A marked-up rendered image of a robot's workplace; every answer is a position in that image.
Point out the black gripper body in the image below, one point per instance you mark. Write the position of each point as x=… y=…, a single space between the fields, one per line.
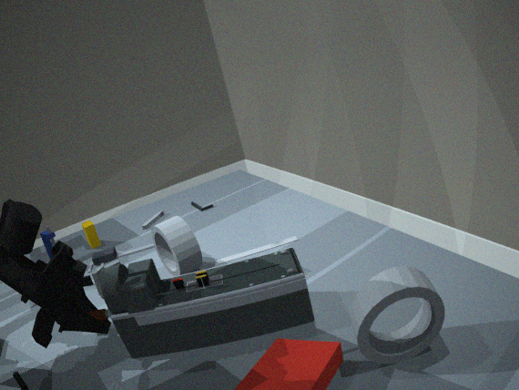
x=52 y=310

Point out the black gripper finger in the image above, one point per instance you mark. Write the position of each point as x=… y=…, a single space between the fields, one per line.
x=75 y=319
x=85 y=304

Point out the grey cylinder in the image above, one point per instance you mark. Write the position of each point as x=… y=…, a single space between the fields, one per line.
x=176 y=246
x=384 y=289

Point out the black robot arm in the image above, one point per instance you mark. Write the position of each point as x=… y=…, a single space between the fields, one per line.
x=19 y=225

